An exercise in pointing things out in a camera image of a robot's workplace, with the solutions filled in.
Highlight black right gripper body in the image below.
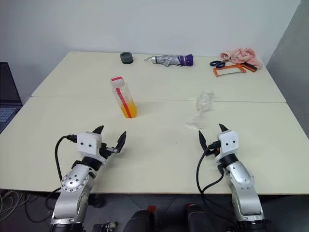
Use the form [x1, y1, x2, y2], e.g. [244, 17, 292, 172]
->
[206, 141, 221, 156]

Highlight white floor cables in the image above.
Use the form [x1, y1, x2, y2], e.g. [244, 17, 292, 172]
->
[0, 189, 33, 215]

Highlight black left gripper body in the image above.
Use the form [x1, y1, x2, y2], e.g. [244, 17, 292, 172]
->
[97, 142, 121, 160]

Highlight pink towel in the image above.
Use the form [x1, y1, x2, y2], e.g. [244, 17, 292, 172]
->
[219, 47, 264, 70]

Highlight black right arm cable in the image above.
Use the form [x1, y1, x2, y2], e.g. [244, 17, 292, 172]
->
[196, 151, 242, 219]

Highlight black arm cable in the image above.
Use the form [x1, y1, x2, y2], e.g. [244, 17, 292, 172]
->
[55, 134, 78, 182]
[196, 151, 242, 219]

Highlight orange hacksaw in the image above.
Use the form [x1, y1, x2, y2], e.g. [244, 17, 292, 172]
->
[212, 63, 247, 78]

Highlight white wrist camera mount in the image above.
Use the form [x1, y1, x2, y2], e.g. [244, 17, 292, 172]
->
[217, 130, 240, 156]
[77, 131, 102, 156]

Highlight bottle with orange juice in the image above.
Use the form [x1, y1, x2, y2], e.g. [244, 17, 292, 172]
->
[110, 76, 139, 119]

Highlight small black floor device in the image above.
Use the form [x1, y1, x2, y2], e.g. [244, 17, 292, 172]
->
[92, 221, 119, 232]

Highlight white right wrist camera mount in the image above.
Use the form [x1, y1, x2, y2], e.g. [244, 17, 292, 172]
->
[217, 130, 240, 156]

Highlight black and red tool handle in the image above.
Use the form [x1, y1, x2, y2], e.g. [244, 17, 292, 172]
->
[243, 62, 257, 73]

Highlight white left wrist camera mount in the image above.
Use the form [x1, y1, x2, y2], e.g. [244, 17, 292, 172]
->
[77, 131, 102, 156]

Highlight clear wine glass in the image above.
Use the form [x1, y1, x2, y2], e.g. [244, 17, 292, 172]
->
[185, 89, 216, 130]

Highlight folded silver purple umbrella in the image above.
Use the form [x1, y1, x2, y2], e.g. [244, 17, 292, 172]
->
[144, 54, 195, 67]

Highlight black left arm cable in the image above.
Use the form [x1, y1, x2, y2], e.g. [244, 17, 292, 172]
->
[55, 134, 78, 182]

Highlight dark laptop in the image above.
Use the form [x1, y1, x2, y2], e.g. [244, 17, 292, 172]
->
[0, 62, 24, 134]

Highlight blue handled scissors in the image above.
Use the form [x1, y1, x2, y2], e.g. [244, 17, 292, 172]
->
[209, 60, 226, 69]

